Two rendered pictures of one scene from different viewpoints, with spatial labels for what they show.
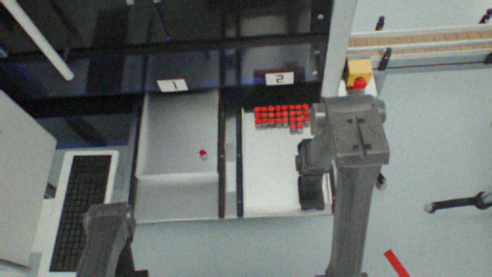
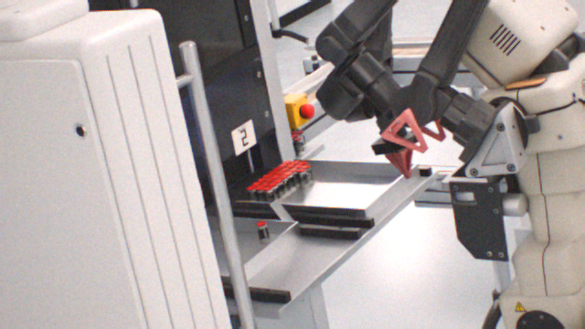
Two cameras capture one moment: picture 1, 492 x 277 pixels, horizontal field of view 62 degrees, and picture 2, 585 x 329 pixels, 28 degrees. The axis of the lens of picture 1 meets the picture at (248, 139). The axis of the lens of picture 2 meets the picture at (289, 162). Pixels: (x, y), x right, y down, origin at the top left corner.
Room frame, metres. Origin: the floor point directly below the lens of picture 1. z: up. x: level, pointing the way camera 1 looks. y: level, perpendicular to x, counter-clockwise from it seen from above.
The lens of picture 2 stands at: (-0.58, 2.18, 1.86)
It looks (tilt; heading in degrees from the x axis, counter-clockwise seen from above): 19 degrees down; 298
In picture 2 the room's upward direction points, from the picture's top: 11 degrees counter-clockwise
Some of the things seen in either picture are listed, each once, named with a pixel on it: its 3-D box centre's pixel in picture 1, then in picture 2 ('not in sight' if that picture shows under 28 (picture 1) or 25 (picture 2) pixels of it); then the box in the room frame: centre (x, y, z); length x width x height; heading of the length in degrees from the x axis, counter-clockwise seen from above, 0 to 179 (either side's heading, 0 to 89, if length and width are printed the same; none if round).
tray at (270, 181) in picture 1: (283, 155); (327, 188); (0.53, -0.10, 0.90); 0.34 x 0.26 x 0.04; 172
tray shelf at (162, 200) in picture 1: (231, 147); (273, 229); (0.60, 0.06, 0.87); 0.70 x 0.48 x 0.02; 82
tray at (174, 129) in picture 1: (180, 128); (201, 249); (0.69, 0.22, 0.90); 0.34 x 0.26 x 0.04; 172
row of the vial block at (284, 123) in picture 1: (282, 123); (287, 184); (0.64, -0.12, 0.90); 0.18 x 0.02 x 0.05; 82
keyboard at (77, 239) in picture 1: (81, 209); not in sight; (0.50, 0.59, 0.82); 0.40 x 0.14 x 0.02; 170
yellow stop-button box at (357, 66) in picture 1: (357, 70); (291, 111); (0.72, -0.38, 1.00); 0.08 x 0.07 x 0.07; 172
